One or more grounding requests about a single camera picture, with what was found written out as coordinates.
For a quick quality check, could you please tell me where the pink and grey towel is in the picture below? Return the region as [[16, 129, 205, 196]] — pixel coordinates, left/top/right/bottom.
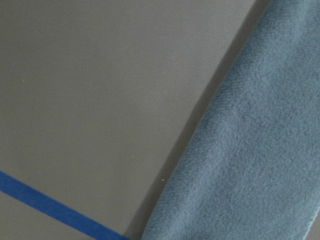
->
[[142, 0, 320, 240]]

